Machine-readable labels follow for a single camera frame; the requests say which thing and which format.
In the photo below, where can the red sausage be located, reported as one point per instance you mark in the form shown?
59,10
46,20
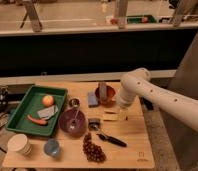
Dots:
37,121

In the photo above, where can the small metal cup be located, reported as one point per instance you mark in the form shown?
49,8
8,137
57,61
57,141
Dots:
74,103

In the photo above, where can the blue plastic cup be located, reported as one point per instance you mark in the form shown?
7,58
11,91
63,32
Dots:
52,148

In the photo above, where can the brown red bowl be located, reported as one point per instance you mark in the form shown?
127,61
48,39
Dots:
110,96

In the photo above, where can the bunch of dark grapes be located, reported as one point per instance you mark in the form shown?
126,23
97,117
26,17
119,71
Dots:
93,152

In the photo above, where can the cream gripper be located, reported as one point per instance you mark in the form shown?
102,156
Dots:
123,114

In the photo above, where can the black handled peeler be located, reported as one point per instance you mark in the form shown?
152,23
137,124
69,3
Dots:
112,140

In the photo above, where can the white paper cup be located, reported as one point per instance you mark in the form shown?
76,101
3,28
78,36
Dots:
20,144

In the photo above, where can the grey block in bowl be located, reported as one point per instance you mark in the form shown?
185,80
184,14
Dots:
102,91

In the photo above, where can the small metal tin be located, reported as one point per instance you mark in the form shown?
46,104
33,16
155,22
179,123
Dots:
93,124

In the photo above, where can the orange apple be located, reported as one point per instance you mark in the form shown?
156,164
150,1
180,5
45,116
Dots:
48,100

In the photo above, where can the metal spoon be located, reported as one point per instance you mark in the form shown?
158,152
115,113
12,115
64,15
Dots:
73,122

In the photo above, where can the purple bowl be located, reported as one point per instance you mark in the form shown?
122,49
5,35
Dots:
65,121

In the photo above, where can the grey cloth piece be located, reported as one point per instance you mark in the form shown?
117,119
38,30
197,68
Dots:
48,112

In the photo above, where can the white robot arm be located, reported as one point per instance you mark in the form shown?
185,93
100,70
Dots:
137,83

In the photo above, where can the green plastic tray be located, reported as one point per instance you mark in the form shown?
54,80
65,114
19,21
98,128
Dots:
31,104

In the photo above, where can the blue sponge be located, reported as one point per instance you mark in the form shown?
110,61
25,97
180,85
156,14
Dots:
92,100

